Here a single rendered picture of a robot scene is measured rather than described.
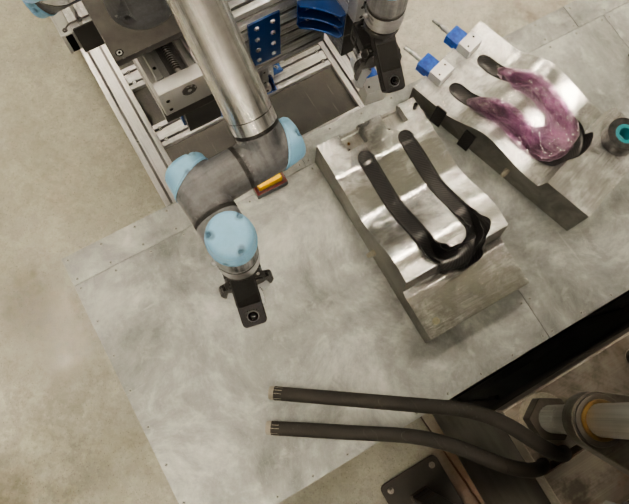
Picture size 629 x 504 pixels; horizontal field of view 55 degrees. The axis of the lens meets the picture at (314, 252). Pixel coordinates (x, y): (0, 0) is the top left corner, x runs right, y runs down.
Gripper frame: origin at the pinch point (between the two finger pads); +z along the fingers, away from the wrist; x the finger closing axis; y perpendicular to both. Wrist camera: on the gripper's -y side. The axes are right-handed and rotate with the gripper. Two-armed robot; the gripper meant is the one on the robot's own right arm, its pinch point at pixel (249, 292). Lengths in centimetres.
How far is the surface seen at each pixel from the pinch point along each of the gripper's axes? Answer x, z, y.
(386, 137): -41.0, 6.0, 24.8
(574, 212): -74, 6, -6
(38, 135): 56, 96, 104
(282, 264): -9.3, 14.9, 6.6
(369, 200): -31.9, 6.6, 12.1
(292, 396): -1.5, 10.9, -22.0
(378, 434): -15.4, 8.0, -35.2
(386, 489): -22, 93, -60
